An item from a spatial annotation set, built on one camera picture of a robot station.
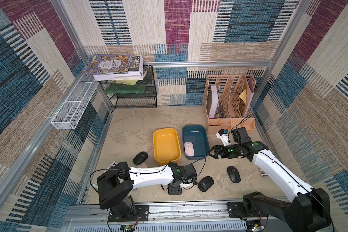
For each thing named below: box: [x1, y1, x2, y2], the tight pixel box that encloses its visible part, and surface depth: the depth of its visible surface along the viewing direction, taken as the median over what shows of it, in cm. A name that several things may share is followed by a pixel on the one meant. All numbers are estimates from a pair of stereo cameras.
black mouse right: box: [226, 165, 242, 184], surface depth 86 cm
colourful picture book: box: [84, 54, 132, 75], surface depth 83 cm
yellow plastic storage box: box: [152, 127, 182, 165], surface depth 100 cm
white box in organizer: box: [208, 85, 219, 119], surface depth 102 cm
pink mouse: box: [183, 141, 195, 158], surface depth 96 cm
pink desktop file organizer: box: [202, 73, 257, 134], surface depth 105 cm
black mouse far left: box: [132, 151, 149, 166], surface depth 93 cm
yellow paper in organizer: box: [238, 87, 247, 104], surface depth 93 cm
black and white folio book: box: [93, 55, 147, 82], surface depth 83 cm
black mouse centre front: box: [197, 175, 215, 192], surface depth 82 cm
